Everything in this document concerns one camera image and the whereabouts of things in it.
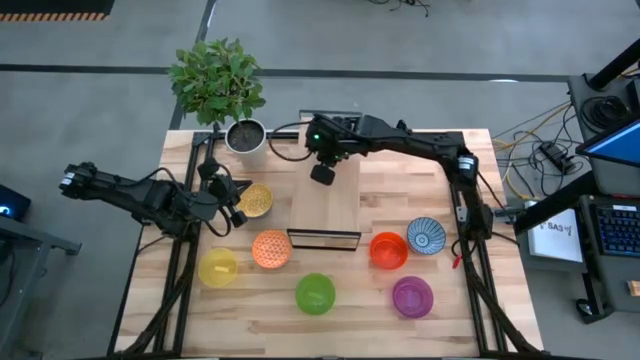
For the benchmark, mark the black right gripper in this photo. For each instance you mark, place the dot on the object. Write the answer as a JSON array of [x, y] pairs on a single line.
[[330, 142]]

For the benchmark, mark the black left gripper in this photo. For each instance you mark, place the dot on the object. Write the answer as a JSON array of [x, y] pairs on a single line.
[[220, 196]]

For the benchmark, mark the gold patterned bowl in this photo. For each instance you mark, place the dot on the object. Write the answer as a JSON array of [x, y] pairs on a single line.
[[257, 201]]

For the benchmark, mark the orange patterned bowl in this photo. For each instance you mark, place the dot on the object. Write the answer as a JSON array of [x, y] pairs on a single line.
[[271, 249]]

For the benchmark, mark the yellow plastic bowl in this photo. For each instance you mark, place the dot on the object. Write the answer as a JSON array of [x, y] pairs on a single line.
[[218, 268]]

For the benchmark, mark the orange plastic bowl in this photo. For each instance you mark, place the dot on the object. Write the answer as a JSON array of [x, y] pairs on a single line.
[[388, 251]]

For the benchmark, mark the blue white striped bowl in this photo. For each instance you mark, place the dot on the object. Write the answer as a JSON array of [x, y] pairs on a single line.
[[426, 236]]

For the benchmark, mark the purple plastic bowl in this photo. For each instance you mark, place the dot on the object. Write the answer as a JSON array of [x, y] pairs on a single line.
[[412, 297]]

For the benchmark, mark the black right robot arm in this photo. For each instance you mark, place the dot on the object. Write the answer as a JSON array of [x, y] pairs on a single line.
[[425, 142]]

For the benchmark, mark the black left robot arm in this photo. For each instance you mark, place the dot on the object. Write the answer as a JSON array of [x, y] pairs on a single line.
[[150, 197]]

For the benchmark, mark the white plant pot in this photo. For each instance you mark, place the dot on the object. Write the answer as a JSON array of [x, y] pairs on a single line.
[[246, 142]]

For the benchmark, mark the green leafy plant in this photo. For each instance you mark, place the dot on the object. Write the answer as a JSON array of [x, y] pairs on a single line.
[[215, 80]]

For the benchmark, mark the green plastic bowl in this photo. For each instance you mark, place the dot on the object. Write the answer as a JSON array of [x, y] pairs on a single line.
[[315, 294]]

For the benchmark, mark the red clip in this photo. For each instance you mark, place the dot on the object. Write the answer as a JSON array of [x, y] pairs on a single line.
[[457, 261]]

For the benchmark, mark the black power strip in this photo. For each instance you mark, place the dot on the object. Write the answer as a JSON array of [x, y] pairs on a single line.
[[556, 156]]

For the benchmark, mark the grey metal cart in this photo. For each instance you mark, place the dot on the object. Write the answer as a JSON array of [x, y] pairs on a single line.
[[20, 250]]

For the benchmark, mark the black device with blue light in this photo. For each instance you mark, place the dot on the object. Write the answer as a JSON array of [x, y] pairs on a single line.
[[11, 202]]

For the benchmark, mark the black mat with hazard stripes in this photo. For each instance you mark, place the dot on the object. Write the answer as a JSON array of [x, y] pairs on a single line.
[[50, 6]]

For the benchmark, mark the computer monitor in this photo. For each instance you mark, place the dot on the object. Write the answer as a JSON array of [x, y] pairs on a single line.
[[615, 145]]

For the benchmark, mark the black keyboard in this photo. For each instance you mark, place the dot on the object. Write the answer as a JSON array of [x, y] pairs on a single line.
[[620, 231]]

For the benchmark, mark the grey computer desk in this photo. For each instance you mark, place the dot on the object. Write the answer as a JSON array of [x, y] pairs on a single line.
[[615, 280]]

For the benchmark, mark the wooden shelf with black frame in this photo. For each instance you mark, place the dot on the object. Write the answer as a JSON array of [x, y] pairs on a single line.
[[325, 210]]

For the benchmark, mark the black metal table frame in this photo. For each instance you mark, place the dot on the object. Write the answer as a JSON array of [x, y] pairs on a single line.
[[182, 300]]

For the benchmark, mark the silver metal bracket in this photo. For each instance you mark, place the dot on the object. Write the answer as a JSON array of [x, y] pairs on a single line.
[[461, 214]]

